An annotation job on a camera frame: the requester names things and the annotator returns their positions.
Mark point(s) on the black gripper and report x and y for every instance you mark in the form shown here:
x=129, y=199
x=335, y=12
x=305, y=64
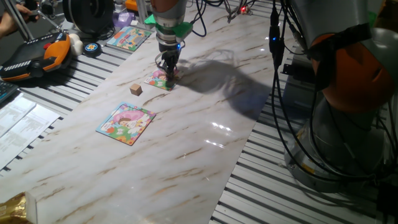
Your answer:
x=169, y=51

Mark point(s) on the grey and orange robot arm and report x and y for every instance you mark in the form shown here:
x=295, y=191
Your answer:
x=357, y=77

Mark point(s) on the frameless butterfly jigsaw puzzle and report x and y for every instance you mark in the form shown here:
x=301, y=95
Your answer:
x=157, y=80

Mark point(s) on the bus picture jigsaw puzzle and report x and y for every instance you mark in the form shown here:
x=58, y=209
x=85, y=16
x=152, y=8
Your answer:
x=127, y=39

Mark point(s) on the blue framed butterfly jigsaw puzzle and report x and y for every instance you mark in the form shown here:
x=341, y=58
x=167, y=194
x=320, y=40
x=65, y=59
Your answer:
x=126, y=124

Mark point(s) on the person right hand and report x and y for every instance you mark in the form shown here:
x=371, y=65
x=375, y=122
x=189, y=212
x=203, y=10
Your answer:
x=11, y=21

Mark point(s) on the small wooden cube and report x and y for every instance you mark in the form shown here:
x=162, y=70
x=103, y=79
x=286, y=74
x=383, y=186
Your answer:
x=136, y=89

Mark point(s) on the purple box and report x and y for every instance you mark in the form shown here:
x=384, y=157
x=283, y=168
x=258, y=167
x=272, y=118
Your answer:
x=122, y=19

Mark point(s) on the orange plastic object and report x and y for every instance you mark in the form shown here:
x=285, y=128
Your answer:
x=131, y=4

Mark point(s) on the round black disc blue emblem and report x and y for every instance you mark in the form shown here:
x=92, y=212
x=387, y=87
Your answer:
x=92, y=49

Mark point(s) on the small adapter red light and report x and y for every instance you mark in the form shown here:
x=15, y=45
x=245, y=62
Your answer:
x=242, y=10

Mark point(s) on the white plush toy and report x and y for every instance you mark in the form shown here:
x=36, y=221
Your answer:
x=75, y=43

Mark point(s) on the large black spool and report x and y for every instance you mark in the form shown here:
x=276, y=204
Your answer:
x=88, y=15

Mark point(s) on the black flat bar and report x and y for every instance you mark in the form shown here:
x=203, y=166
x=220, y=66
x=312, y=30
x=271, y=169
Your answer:
x=297, y=72

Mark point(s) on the silver tripod leg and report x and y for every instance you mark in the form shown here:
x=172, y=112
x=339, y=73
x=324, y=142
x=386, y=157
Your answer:
x=49, y=14
x=19, y=20

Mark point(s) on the printed white paper sheet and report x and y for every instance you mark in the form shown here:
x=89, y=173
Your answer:
x=28, y=132
x=14, y=113

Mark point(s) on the white upright card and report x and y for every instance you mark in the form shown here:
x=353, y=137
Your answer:
x=31, y=207

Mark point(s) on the gold foil bag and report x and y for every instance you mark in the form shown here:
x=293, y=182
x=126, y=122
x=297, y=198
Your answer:
x=12, y=210

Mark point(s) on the green printed wrist mount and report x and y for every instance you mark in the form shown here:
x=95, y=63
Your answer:
x=180, y=30

